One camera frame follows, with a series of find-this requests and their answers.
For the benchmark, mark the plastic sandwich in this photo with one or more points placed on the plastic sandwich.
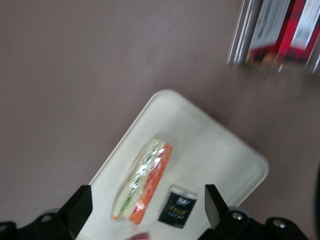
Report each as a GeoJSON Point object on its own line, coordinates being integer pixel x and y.
{"type": "Point", "coordinates": [147, 180]}

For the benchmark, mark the cream plastic tray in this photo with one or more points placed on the cream plastic tray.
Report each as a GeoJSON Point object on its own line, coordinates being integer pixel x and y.
{"type": "Point", "coordinates": [205, 150]}

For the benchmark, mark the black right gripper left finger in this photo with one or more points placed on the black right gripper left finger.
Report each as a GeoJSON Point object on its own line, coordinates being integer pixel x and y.
{"type": "Point", "coordinates": [72, 215]}

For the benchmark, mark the clear acrylic box holder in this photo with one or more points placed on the clear acrylic box holder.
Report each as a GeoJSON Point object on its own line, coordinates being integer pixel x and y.
{"type": "Point", "coordinates": [240, 32]}

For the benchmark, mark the black snack packet gold print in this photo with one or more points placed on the black snack packet gold print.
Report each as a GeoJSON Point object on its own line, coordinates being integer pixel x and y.
{"type": "Point", "coordinates": [177, 210]}

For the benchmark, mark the red white snack box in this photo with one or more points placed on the red white snack box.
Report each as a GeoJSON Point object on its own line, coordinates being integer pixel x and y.
{"type": "Point", "coordinates": [306, 27]}
{"type": "Point", "coordinates": [267, 27]}

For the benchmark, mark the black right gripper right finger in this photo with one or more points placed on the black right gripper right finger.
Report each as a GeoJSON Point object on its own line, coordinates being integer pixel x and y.
{"type": "Point", "coordinates": [220, 217]}

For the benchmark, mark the pink snack packet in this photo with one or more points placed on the pink snack packet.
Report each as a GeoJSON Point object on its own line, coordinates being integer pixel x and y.
{"type": "Point", "coordinates": [141, 236]}

